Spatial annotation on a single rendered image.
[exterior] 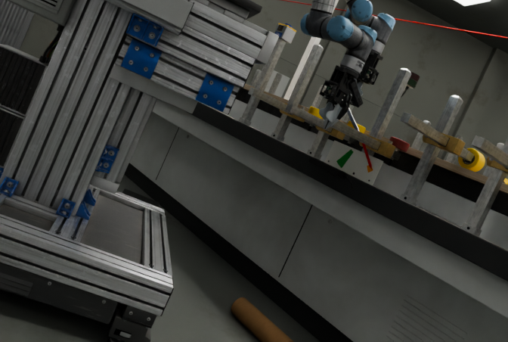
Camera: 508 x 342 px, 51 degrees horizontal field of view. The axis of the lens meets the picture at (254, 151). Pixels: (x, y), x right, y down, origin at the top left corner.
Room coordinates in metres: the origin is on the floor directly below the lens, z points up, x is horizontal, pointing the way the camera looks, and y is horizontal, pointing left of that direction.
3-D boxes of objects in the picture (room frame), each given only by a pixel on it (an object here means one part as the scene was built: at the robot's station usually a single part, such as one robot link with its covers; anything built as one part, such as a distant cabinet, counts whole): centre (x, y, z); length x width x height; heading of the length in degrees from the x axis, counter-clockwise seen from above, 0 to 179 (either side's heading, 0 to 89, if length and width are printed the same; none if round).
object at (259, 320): (1.98, -0.30, 0.04); 0.30 x 0.08 x 0.08; 42
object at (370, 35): (1.82, -0.18, 1.12); 0.09 x 0.08 x 0.11; 134
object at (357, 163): (2.09, -0.37, 0.75); 0.26 x 0.01 x 0.10; 42
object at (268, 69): (2.65, 0.10, 0.92); 0.05 x 0.04 x 0.45; 42
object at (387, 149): (2.07, -0.42, 0.84); 0.13 x 0.06 x 0.05; 42
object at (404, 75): (2.08, -0.41, 0.92); 0.03 x 0.03 x 0.48; 42
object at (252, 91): (2.38, -0.05, 0.84); 0.43 x 0.03 x 0.04; 132
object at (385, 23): (2.13, -0.26, 1.27); 0.09 x 0.08 x 0.11; 85
